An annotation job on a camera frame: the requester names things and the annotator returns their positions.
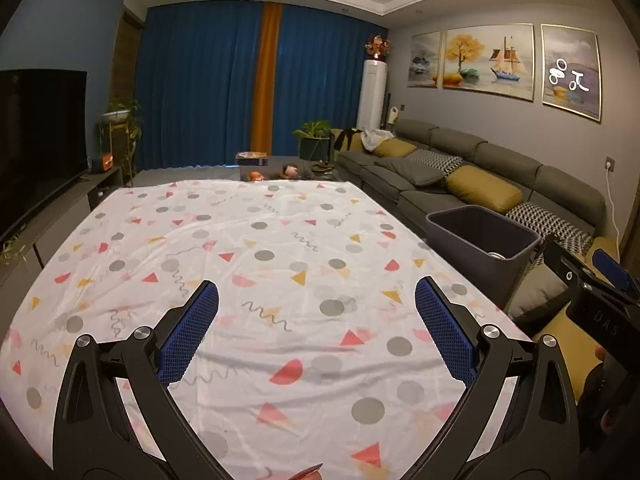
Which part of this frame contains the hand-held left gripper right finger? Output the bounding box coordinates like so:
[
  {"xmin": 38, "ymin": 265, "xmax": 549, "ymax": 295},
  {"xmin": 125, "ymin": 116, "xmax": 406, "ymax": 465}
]
[{"xmin": 395, "ymin": 276, "xmax": 582, "ymax": 480}]

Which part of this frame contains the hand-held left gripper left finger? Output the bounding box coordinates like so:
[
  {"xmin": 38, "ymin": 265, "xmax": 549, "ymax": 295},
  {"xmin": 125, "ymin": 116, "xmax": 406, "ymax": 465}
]
[{"xmin": 50, "ymin": 279, "xmax": 229, "ymax": 480}]

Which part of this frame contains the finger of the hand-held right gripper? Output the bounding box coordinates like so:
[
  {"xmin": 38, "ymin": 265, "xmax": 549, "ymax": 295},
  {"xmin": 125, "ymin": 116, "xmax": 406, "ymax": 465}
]
[
  {"xmin": 594, "ymin": 248, "xmax": 634, "ymax": 294},
  {"xmin": 543, "ymin": 240, "xmax": 591, "ymax": 306}
]

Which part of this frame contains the grey plastic waste bin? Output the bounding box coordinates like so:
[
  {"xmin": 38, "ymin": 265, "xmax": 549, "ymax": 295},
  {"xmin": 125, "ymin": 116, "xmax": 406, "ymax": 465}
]
[{"xmin": 425, "ymin": 205, "xmax": 544, "ymax": 312}]

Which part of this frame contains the houndstooth cushion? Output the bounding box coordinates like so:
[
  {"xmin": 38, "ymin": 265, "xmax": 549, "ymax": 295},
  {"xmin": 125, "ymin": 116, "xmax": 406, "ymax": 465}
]
[
  {"xmin": 505, "ymin": 202, "xmax": 594, "ymax": 257},
  {"xmin": 405, "ymin": 149, "xmax": 464, "ymax": 176}
]

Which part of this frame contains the patterned white tablecloth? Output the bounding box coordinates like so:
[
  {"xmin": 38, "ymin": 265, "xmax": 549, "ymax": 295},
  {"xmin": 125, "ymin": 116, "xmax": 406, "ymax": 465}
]
[{"xmin": 0, "ymin": 179, "xmax": 537, "ymax": 480}]

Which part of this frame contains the grey cushion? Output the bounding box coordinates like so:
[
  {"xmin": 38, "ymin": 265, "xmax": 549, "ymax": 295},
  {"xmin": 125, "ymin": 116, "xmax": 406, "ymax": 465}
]
[{"xmin": 375, "ymin": 157, "xmax": 446, "ymax": 186}]

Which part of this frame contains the dark coffee table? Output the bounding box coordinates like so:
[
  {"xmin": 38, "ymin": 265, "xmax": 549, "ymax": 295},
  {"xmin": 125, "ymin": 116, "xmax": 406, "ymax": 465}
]
[{"xmin": 132, "ymin": 160, "xmax": 362, "ymax": 184}]

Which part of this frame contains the grey sofa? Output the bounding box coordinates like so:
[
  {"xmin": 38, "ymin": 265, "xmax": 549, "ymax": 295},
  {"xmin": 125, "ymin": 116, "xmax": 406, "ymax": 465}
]
[{"xmin": 334, "ymin": 119, "xmax": 622, "ymax": 326}]

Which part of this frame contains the grey television cabinet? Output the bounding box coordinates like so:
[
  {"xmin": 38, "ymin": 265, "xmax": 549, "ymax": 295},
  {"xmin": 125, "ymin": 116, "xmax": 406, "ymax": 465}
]
[{"xmin": 0, "ymin": 167, "xmax": 124, "ymax": 282}]

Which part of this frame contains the purple framed painting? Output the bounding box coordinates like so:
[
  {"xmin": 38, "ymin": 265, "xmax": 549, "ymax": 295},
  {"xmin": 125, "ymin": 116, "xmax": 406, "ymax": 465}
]
[{"xmin": 541, "ymin": 24, "xmax": 601, "ymax": 121}]

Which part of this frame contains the white clothing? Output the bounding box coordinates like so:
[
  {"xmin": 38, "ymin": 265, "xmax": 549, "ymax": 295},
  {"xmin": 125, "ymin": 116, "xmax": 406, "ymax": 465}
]
[{"xmin": 362, "ymin": 129, "xmax": 396, "ymax": 150}]

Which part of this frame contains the black clothing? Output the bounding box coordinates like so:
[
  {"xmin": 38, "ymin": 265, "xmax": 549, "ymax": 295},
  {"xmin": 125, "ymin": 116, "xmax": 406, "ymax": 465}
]
[{"xmin": 334, "ymin": 129, "xmax": 366, "ymax": 151}]

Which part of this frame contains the tree and sailboat painting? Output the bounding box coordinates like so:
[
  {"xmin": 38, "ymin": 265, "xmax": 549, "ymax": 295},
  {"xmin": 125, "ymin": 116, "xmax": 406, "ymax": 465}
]
[{"xmin": 442, "ymin": 24, "xmax": 535, "ymax": 104}]

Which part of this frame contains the potted plant on gold stand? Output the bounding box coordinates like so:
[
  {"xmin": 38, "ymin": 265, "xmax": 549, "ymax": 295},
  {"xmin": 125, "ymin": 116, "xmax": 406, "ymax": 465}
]
[{"xmin": 100, "ymin": 99, "xmax": 146, "ymax": 182}]

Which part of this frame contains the potted plant in black pot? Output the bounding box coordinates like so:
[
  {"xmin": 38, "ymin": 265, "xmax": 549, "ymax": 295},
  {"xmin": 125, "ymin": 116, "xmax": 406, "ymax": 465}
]
[{"xmin": 292, "ymin": 120, "xmax": 334, "ymax": 162}]

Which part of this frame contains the black television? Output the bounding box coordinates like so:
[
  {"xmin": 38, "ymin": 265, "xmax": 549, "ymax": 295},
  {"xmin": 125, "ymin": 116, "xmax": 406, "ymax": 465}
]
[{"xmin": 0, "ymin": 69, "xmax": 89, "ymax": 242}]

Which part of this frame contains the white standing air conditioner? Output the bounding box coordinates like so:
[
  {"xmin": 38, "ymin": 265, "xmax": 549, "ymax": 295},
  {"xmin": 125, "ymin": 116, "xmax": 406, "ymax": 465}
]
[{"xmin": 356, "ymin": 60, "xmax": 389, "ymax": 130}]

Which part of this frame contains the blue curtain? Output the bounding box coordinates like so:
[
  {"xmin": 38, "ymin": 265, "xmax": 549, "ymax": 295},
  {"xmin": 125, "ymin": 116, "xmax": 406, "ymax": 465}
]
[
  {"xmin": 131, "ymin": 4, "xmax": 266, "ymax": 169},
  {"xmin": 272, "ymin": 10, "xmax": 389, "ymax": 159}
]

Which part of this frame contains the small landscape painting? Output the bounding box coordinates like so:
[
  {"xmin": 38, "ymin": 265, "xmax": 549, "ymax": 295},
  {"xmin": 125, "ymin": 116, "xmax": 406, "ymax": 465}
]
[{"xmin": 407, "ymin": 31, "xmax": 444, "ymax": 89}]

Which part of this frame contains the orange curtain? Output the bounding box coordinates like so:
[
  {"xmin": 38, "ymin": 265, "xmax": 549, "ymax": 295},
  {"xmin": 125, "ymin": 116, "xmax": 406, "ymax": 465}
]
[{"xmin": 250, "ymin": 2, "xmax": 284, "ymax": 147}]

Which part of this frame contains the red gold flower arrangement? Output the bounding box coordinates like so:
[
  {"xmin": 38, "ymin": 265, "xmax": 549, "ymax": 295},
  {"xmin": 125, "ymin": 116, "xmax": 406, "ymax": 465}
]
[{"xmin": 364, "ymin": 35, "xmax": 391, "ymax": 64}]

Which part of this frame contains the white cable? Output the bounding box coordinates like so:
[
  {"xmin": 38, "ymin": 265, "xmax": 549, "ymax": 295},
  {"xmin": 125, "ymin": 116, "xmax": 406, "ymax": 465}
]
[{"xmin": 607, "ymin": 170, "xmax": 626, "ymax": 242}]

